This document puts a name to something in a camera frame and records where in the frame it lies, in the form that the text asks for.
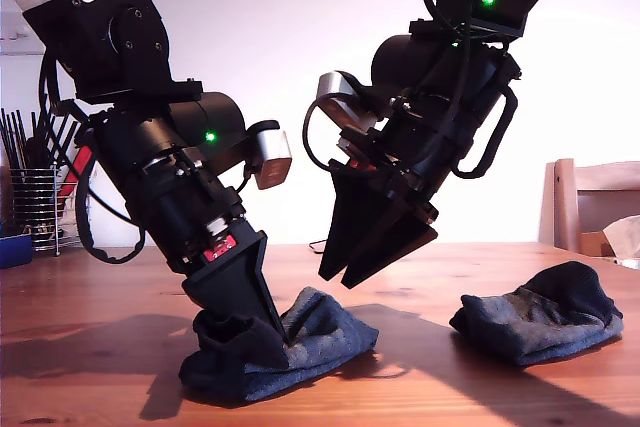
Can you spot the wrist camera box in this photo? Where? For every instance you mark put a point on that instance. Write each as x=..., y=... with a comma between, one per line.
x=332, y=87
x=274, y=157

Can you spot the patterned tissue box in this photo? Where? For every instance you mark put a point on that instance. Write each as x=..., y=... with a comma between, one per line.
x=627, y=264

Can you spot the blue box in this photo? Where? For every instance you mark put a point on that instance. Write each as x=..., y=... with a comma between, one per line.
x=15, y=252

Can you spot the white tissue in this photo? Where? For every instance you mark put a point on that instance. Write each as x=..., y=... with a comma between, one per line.
x=625, y=237

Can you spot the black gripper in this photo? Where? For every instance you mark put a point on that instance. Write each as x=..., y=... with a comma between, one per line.
x=425, y=157
x=200, y=217

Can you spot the grey sock dark cuff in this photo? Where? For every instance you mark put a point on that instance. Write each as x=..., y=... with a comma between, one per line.
x=535, y=327
x=320, y=342

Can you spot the brown cardboard box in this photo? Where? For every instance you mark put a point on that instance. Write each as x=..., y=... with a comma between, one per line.
x=590, y=244

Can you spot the round metal utensil holder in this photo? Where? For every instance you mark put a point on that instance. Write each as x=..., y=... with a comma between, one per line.
x=30, y=207

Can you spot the wooden chair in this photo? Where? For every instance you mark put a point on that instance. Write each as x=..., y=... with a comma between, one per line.
x=562, y=207

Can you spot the black chopstick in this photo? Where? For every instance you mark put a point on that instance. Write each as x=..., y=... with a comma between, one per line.
x=46, y=127
x=36, y=129
x=21, y=139
x=65, y=147
x=7, y=139
x=59, y=134

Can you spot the white light switch plate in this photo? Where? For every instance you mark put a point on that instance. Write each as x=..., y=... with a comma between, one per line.
x=17, y=44

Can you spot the red package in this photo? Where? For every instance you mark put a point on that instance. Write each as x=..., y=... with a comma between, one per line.
x=75, y=167

